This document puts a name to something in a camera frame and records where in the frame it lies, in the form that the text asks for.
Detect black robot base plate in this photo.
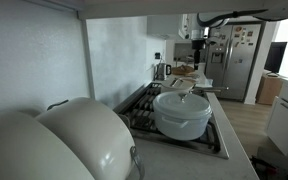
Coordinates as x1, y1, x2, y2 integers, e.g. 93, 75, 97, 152
249, 145, 288, 180

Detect stainless refrigerator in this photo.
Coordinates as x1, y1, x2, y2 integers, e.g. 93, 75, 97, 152
204, 22, 267, 102

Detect grey range hood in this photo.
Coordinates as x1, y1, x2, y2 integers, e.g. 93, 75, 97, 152
146, 14, 186, 40

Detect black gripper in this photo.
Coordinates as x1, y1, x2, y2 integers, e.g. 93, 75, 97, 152
191, 39, 207, 71

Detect pale grey dutch oven lid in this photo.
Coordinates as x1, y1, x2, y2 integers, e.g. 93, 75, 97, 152
151, 90, 214, 121

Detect round wooden board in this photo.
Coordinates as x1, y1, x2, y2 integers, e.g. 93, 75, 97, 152
171, 64, 196, 76

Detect white upper cabinet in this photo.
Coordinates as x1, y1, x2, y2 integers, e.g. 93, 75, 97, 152
76, 0, 268, 20

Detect pale grey dutch oven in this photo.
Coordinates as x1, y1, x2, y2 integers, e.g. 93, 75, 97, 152
153, 105, 214, 142

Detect brown wooden box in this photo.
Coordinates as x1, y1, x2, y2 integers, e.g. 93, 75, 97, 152
255, 73, 284, 106

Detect cream saucepan with metal handle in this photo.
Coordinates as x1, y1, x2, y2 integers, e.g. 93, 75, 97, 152
159, 77, 230, 96

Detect white island cabinet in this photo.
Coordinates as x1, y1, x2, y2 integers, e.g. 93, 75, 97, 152
264, 79, 288, 163

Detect black flat screen monitor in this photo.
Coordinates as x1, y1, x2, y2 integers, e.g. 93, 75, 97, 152
263, 41, 288, 76

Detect cream saucepan lid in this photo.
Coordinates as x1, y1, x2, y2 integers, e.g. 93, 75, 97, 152
161, 77, 196, 90

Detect stainless electric kettle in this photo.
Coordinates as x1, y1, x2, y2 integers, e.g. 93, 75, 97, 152
155, 62, 173, 82

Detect stainless gas cooktop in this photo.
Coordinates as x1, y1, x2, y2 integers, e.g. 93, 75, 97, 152
112, 81, 231, 160

